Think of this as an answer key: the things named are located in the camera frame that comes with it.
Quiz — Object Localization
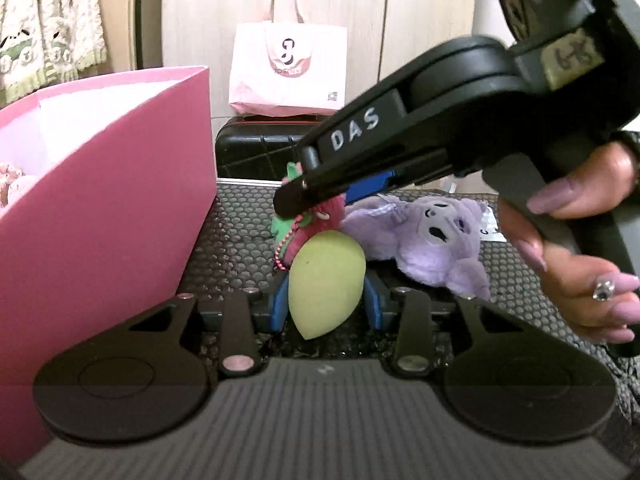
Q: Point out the pink floral cloth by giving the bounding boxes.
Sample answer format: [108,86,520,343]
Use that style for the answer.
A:
[0,162,38,208]

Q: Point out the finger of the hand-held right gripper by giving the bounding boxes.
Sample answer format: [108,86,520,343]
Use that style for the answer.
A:
[345,170,394,204]
[272,87,408,222]

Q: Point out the red plush strawberry keychain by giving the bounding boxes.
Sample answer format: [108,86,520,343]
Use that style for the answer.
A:
[270,160,348,273]

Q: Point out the green makeup sponge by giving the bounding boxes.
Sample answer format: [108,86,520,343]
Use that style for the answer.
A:
[289,230,368,340]

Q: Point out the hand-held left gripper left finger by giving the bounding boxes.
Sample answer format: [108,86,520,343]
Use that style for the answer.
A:
[125,277,292,378]

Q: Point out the small foil packet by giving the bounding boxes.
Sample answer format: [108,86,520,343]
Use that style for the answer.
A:
[477,207,506,243]

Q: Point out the cream knitted cardigan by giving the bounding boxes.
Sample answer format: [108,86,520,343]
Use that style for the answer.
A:
[0,0,108,106]

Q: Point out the beige wardrobe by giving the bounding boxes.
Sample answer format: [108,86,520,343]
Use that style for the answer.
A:
[160,0,481,121]

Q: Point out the black suitcase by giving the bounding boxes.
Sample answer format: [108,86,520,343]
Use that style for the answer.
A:
[215,115,341,181]

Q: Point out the black textured mat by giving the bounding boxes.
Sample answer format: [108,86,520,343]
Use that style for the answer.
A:
[172,180,640,411]

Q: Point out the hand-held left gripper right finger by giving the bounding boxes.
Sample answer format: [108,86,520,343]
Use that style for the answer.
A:
[362,277,523,378]

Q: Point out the pink cardboard box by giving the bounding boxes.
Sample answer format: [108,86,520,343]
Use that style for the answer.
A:
[0,65,217,453]

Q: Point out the purple plush toy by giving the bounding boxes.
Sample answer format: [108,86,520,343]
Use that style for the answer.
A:
[342,195,493,301]

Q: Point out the pink tote bag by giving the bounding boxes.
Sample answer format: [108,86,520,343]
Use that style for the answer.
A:
[228,0,348,116]

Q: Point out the person's right hand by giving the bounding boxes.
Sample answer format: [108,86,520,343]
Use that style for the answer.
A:
[499,142,640,347]

